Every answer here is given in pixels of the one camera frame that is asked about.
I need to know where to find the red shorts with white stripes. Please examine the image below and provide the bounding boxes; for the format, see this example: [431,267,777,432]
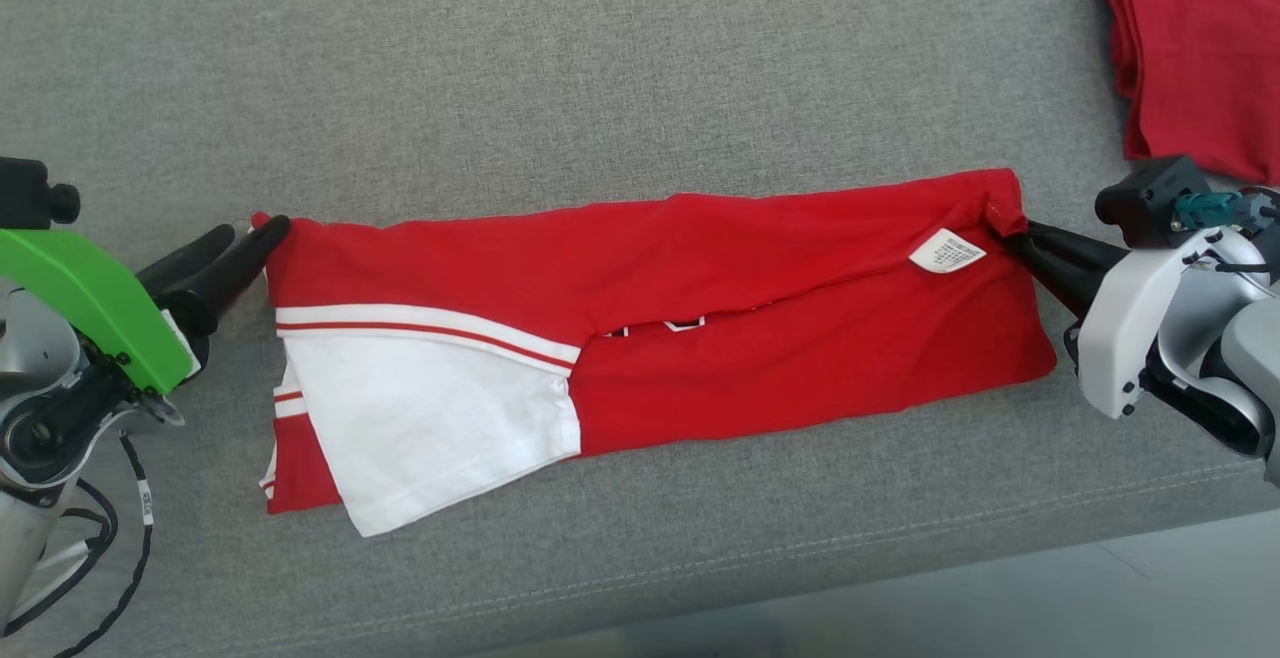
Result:
[1090,0,1280,187]

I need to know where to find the red white Bulls jersey shirt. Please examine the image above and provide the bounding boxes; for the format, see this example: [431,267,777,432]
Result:
[250,168,1059,539]

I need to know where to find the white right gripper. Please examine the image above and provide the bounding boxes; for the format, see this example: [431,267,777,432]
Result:
[1008,221,1271,419]

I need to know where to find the teal camera cable connector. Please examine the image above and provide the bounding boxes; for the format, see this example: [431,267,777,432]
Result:
[1175,191,1280,234]

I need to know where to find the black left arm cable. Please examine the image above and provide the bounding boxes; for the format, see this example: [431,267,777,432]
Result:
[0,433,156,658]

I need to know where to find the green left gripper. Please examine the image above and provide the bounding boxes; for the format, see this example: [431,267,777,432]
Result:
[0,218,291,394]

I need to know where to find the grey fabric sofa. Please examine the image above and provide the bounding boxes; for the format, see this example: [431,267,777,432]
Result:
[0,0,1280,658]

